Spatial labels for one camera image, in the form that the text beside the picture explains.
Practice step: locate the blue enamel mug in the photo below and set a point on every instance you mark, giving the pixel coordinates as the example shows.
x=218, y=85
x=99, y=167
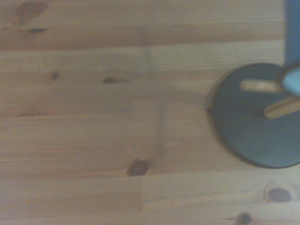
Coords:
x=293, y=30

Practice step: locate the wooden mug tree black base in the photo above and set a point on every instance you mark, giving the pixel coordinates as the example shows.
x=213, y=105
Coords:
x=246, y=136

